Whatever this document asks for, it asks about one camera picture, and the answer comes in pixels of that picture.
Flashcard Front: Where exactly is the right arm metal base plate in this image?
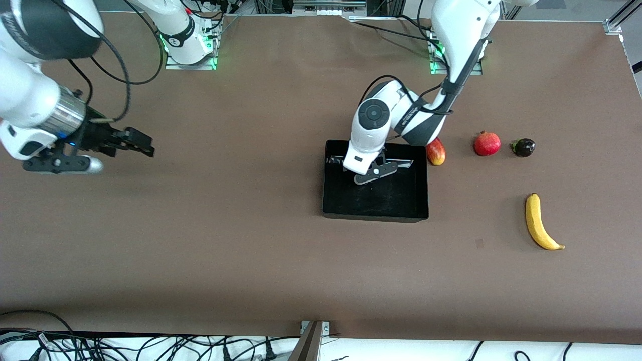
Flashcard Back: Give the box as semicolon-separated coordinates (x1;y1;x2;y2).
165;20;220;70

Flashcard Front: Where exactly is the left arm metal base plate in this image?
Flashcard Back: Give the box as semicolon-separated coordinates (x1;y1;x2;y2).
428;28;483;76

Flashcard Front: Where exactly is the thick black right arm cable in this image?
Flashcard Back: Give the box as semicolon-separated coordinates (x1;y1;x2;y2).
50;0;132;123

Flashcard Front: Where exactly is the red yellow mango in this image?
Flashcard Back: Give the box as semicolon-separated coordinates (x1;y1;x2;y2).
426;137;446;166

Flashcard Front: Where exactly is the short curved black arm cable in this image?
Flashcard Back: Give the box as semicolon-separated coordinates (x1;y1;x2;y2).
68;59;95;108

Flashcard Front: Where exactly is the yellow banana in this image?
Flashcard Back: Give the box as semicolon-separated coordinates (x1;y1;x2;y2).
525;193;566;251

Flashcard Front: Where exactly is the white sheet under cables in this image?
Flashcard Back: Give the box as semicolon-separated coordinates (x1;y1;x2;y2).
0;336;642;361

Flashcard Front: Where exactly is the thin black tabletop cable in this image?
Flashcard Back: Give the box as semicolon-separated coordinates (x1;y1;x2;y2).
344;15;434;41

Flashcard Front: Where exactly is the arched black cable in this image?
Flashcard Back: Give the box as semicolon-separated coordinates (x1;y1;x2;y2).
0;309;76;334

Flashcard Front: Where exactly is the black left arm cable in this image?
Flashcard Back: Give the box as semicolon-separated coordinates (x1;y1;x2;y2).
360;38;495;116

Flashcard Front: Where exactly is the aluminium profile bar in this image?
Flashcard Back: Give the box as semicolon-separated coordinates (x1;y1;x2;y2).
288;321;324;361

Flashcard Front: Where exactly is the aluminium corner bracket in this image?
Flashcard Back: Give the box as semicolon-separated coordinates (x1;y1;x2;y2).
603;0;642;36

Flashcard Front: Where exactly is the dark purple mangosteen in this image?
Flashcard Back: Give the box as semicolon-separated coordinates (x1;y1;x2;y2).
511;138;536;158

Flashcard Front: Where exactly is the black rectangular box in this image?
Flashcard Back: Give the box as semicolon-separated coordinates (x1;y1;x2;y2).
322;139;430;224

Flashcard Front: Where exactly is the red pomegranate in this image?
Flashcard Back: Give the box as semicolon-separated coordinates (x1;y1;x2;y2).
473;131;502;157

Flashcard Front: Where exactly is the long looping black cable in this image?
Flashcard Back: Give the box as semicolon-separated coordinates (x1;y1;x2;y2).
89;0;166;86

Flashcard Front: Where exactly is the aluminium frame with connectors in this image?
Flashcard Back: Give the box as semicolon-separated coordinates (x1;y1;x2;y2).
292;0;368;17

